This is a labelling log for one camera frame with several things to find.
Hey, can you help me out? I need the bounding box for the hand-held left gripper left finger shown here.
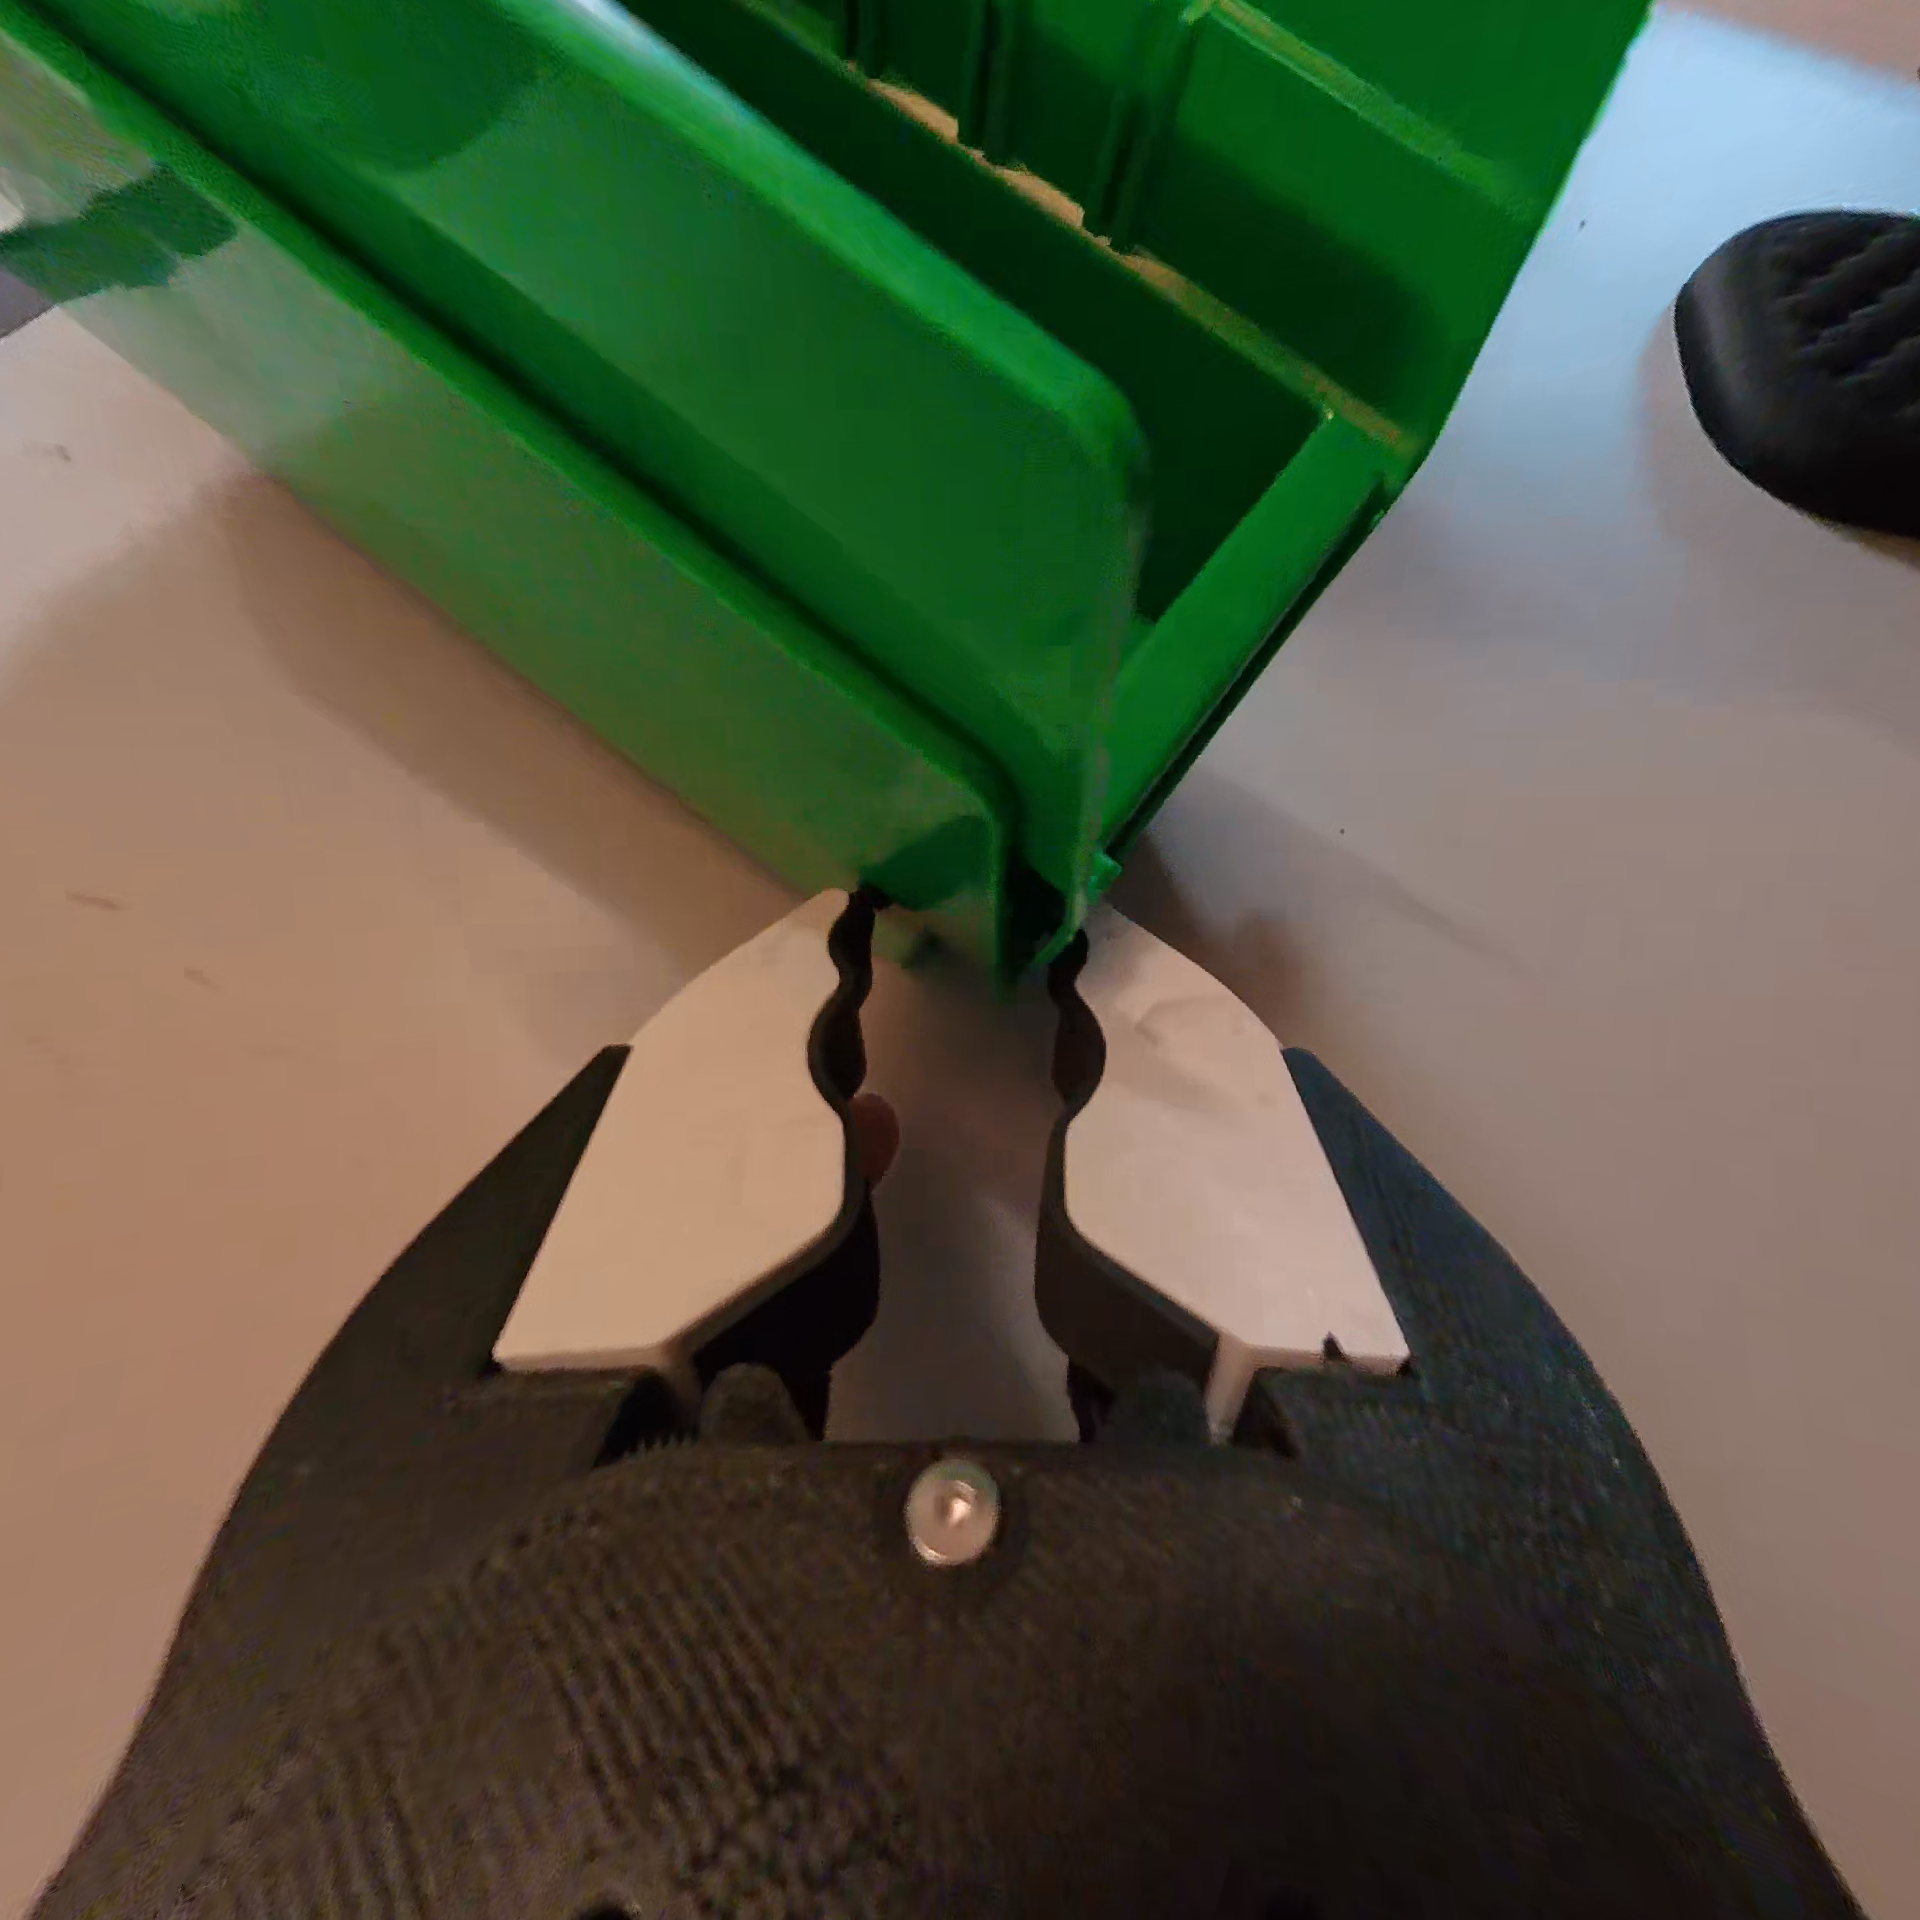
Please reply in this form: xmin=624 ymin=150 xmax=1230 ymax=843
xmin=493 ymin=887 xmax=903 ymax=1441

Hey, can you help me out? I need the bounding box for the white desk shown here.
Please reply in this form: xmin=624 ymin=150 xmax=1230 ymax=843
xmin=0 ymin=0 xmax=1920 ymax=1817

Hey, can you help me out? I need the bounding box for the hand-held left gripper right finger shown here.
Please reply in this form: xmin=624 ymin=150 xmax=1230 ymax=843
xmin=1035 ymin=926 xmax=1416 ymax=1445

